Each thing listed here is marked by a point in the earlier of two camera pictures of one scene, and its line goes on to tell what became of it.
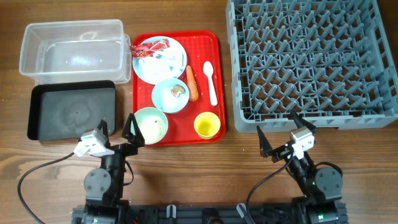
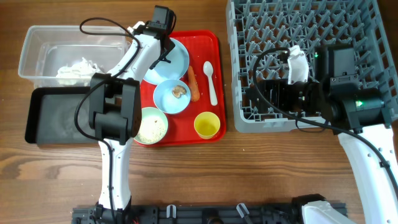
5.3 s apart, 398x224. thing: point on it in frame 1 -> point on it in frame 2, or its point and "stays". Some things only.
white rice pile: (152, 129) stays
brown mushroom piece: (177, 89) stays
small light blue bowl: (165, 101) stays
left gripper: (137, 139) -> (172, 46)
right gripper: (283, 150) -> (259, 94)
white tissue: (163, 64) -> (79, 73)
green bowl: (152, 124) stays
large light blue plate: (165, 63) stays
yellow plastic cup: (207, 124) stays
